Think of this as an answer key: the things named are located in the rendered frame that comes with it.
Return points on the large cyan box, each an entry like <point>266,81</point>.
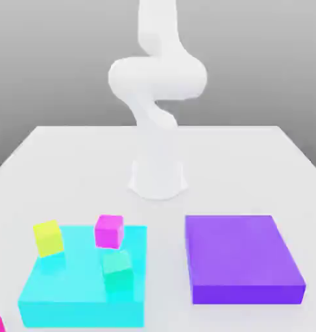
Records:
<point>77,290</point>

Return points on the small yellow cube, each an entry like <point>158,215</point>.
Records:
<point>48,238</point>

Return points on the small magenta cube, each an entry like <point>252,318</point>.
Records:
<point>108,232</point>

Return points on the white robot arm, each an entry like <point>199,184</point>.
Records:
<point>157,77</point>

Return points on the large purple box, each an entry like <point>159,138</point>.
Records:
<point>238,254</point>

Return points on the small teal cube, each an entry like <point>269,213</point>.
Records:
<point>117,272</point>

